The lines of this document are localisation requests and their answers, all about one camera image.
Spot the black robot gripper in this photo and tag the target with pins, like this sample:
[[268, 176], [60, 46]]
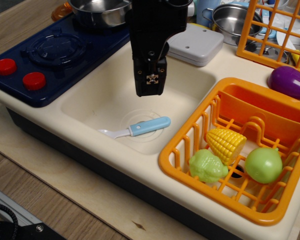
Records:
[[151, 23]]

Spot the steel pan on stove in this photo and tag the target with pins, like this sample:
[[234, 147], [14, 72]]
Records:
[[100, 14]]

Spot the grey plastic box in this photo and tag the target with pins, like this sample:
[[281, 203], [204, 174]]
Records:
[[196, 45]]

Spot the small steel pot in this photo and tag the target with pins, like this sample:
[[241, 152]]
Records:
[[227, 19]]

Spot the orange toy item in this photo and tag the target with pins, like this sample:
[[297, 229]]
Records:
[[61, 11]]

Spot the yellow toy corn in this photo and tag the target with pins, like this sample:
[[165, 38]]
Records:
[[225, 144]]

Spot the light green toy vegetable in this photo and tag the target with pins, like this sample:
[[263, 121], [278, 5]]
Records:
[[207, 167]]

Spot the navy blue toy stove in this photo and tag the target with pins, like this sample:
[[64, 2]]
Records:
[[65, 52]]

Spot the right red stove knob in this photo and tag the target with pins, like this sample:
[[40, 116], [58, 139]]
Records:
[[34, 81]]

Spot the red stove knob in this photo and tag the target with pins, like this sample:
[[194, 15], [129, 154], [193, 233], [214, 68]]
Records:
[[7, 67], [34, 81]]

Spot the orange dish drainer basket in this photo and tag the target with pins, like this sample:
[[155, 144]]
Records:
[[268, 119]]

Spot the orange plastic rack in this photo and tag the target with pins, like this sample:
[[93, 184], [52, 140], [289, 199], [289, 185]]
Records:
[[277, 37]]

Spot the purple toy eggplant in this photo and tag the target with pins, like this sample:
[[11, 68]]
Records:
[[286, 80]]

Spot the left red stove knob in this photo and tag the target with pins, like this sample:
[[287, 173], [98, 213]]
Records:
[[7, 67]]

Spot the green toy round fruit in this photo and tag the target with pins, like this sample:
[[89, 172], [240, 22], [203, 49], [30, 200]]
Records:
[[264, 165]]

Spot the black device with screw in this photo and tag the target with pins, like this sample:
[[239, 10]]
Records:
[[28, 232]]

